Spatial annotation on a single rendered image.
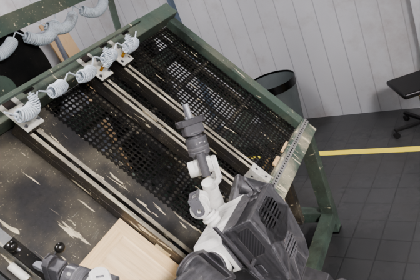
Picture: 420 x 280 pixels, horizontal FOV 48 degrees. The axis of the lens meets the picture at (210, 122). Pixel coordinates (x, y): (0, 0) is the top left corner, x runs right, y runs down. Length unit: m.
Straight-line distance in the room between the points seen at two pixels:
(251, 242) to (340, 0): 3.61
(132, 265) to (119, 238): 0.13
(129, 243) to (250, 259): 0.66
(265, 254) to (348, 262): 1.90
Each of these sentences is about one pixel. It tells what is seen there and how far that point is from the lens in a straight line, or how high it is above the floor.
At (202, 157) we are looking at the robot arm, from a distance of 1.83.
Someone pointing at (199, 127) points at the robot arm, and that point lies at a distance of 1.87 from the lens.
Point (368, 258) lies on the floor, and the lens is 3.37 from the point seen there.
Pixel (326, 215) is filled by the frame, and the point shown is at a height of 0.18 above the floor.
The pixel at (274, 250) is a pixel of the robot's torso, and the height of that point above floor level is 1.30.
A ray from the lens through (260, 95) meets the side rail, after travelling 3.15.
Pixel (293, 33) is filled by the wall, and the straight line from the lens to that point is 5.08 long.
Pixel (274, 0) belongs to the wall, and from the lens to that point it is 5.05.
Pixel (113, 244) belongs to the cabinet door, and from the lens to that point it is 2.01.
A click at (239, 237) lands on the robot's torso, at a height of 1.36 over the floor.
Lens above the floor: 2.21
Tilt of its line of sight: 20 degrees down
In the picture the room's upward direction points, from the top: 21 degrees counter-clockwise
